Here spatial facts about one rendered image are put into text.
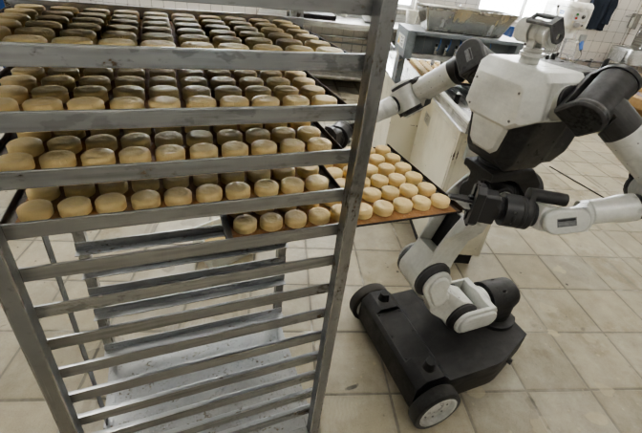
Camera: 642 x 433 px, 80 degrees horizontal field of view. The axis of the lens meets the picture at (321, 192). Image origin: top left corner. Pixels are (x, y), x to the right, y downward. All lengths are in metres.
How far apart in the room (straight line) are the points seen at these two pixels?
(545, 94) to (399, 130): 1.61
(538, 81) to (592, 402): 1.46
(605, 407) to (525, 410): 0.36
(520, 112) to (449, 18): 1.51
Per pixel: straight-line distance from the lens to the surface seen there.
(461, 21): 2.63
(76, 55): 0.63
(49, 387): 0.99
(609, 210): 1.20
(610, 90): 1.14
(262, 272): 0.86
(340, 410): 1.69
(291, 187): 0.79
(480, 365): 1.77
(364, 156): 0.74
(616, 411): 2.20
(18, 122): 0.68
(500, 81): 1.21
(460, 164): 2.06
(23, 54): 0.64
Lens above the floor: 1.46
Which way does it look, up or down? 31 degrees down
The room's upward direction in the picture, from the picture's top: 7 degrees clockwise
